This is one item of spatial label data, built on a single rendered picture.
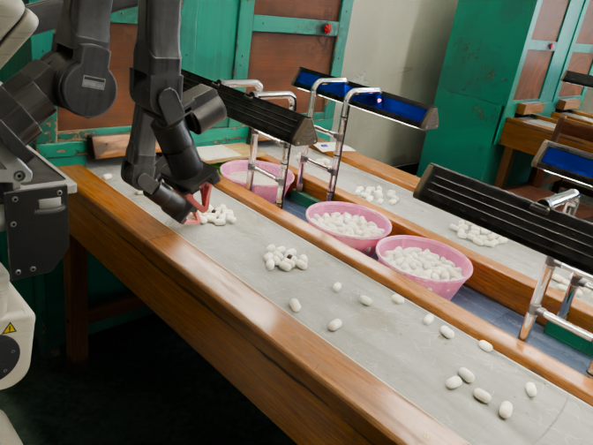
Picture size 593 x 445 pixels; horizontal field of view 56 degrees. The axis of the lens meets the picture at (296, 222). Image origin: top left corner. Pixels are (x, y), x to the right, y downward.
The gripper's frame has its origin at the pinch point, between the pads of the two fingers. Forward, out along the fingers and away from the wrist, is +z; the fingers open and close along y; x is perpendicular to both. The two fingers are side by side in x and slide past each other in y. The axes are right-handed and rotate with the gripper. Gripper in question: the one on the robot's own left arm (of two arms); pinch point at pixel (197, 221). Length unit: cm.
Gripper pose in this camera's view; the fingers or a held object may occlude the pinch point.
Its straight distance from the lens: 158.9
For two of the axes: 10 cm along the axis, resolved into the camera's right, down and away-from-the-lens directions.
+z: 4.6, 4.4, 7.7
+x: -5.8, 8.1, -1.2
